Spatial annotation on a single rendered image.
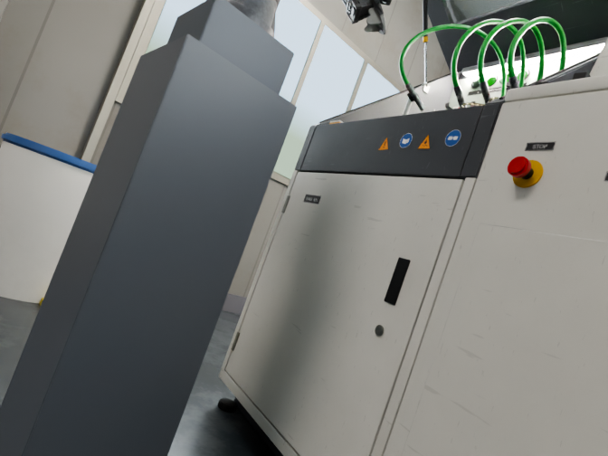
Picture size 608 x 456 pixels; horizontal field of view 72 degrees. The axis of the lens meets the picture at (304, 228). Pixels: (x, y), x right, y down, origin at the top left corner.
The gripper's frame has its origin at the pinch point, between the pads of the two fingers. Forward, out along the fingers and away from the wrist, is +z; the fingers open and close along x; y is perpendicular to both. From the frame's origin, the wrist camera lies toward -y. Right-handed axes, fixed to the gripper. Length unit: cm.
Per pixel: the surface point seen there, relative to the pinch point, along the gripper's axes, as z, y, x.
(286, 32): -104, -10, -115
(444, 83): 10.3, -29.6, -30.3
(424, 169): 56, 25, 26
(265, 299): 63, 68, -19
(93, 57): -90, 101, -71
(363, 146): 38.1, 28.5, 8.5
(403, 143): 46, 24, 21
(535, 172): 69, 18, 46
